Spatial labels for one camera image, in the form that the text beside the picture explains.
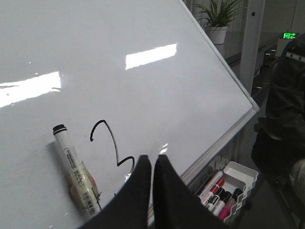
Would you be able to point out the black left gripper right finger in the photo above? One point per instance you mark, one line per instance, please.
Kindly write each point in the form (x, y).
(174, 205)

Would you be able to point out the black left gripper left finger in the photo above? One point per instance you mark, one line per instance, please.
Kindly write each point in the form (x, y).
(129, 208)

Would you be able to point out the white black whiteboard marker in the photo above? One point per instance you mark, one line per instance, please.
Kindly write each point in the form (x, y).
(77, 167)

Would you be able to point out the red magnet taped to marker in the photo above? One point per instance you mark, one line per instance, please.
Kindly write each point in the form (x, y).
(85, 193)

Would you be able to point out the red whiteboard marker in tray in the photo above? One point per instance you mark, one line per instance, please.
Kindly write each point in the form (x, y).
(208, 196)

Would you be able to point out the black whiteboard marker in tray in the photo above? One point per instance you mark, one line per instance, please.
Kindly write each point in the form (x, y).
(216, 204)

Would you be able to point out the pink whiteboard marker in tray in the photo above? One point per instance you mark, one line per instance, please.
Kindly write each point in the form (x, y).
(226, 211)

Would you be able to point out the blue capped marker in tray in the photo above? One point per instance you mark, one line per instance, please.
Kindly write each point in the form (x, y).
(218, 175)

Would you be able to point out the white marker tray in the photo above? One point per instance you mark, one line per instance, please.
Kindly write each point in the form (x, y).
(235, 176)

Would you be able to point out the person in dark clothing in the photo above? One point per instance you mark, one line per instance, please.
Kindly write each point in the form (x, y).
(279, 149)

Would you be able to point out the white plant pot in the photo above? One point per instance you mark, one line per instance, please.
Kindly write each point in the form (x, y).
(216, 34)

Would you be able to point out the green potted plant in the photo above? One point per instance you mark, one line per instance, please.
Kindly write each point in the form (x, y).
(218, 14)

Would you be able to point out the green exit sign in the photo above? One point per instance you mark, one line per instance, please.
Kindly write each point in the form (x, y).
(289, 35)

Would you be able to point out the white whiteboard with aluminium frame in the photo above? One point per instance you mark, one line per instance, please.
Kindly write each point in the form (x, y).
(127, 78)

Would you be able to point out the white metal post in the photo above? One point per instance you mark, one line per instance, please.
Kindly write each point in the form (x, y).
(253, 25)

